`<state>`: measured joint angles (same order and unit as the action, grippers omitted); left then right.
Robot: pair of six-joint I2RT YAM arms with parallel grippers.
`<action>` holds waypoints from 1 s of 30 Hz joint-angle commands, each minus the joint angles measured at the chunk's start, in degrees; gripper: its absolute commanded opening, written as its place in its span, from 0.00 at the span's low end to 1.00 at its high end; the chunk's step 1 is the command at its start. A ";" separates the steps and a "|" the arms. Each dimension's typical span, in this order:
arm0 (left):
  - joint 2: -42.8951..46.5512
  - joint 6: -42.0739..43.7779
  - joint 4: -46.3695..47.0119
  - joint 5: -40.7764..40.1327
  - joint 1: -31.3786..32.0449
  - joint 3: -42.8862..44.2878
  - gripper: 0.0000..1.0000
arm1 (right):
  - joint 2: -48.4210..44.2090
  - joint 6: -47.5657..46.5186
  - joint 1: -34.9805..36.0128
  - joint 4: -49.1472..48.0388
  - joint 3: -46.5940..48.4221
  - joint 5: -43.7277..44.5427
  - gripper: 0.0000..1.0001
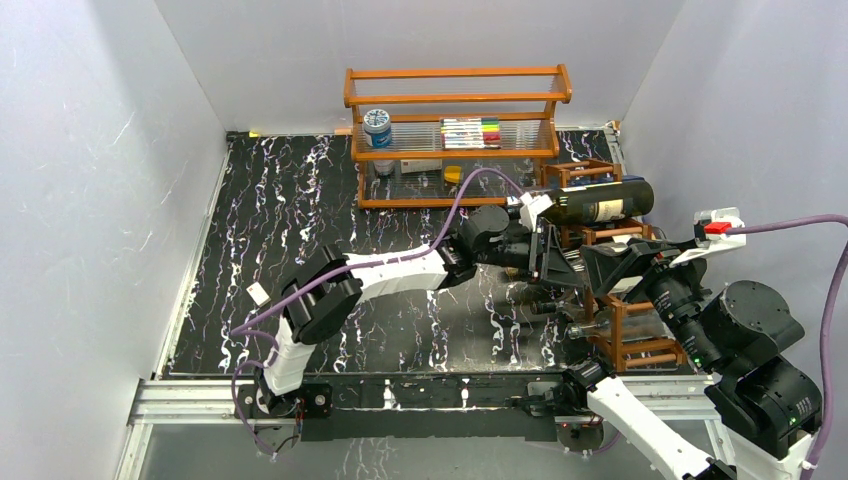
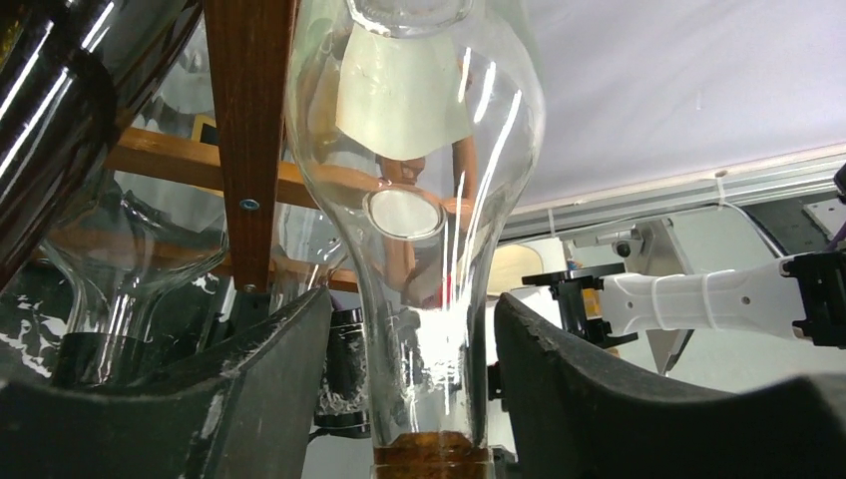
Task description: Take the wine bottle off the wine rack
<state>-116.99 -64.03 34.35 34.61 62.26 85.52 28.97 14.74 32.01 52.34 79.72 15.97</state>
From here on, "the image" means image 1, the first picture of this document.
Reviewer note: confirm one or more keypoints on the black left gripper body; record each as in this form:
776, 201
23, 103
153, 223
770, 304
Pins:
538, 266

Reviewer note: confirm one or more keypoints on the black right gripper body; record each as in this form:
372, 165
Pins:
636, 258

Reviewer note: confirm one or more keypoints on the dark green wine bottle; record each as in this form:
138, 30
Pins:
595, 203

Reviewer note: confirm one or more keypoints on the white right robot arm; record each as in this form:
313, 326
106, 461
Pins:
771, 409

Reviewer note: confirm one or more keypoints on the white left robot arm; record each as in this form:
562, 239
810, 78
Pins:
326, 289

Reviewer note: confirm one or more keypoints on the wooden wine rack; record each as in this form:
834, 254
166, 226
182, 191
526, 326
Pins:
634, 343

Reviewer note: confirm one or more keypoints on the yellow small object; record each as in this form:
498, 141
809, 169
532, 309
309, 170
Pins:
452, 174

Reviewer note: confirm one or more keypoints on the marker pen set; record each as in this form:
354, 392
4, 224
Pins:
471, 133

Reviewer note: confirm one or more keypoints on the white small box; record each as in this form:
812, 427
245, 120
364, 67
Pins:
409, 166

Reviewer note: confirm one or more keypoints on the orange wooden shelf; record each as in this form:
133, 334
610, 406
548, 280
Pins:
486, 113

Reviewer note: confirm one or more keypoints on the blue lidded jar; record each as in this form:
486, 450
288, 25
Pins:
376, 126

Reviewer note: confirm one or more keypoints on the small white card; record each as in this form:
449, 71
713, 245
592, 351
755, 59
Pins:
258, 294

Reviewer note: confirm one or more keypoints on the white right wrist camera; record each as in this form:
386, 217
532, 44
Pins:
712, 237

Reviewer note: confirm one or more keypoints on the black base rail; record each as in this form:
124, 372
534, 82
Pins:
430, 404

